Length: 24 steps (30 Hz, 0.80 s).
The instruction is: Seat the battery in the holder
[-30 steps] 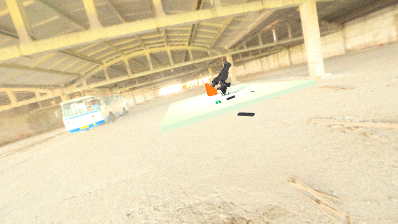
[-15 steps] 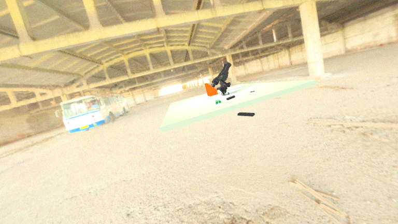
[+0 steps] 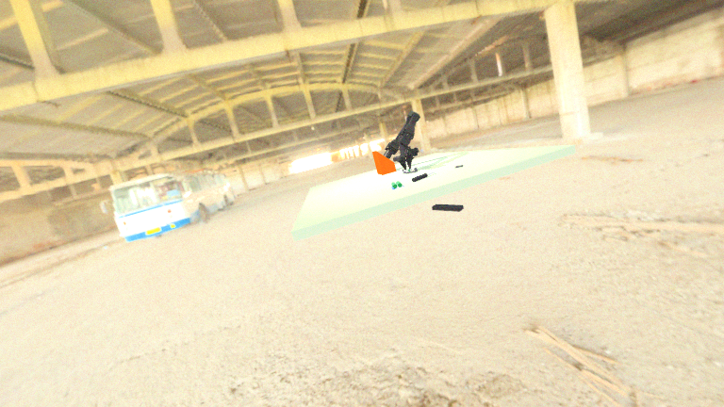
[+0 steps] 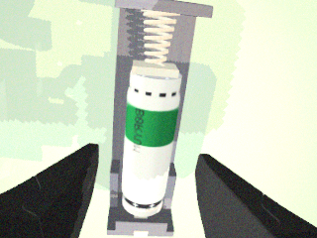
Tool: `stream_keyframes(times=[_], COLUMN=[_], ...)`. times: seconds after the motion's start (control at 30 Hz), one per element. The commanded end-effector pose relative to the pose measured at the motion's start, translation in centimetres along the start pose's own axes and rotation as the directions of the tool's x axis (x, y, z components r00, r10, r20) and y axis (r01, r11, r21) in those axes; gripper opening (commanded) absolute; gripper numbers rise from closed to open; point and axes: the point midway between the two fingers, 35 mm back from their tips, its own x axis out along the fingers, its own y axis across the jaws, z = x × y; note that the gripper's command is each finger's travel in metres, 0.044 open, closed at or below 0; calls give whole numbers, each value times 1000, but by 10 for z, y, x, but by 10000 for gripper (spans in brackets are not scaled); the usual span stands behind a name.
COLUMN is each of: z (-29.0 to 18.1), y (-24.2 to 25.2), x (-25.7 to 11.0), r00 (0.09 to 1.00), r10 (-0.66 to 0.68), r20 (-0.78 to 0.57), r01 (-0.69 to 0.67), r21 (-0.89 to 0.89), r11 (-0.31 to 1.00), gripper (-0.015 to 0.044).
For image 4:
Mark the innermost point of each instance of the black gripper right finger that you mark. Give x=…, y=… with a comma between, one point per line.
x=230, y=207

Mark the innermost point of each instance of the white and green battery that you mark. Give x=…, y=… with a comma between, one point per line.
x=152, y=112

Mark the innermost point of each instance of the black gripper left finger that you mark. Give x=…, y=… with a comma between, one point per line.
x=53, y=203

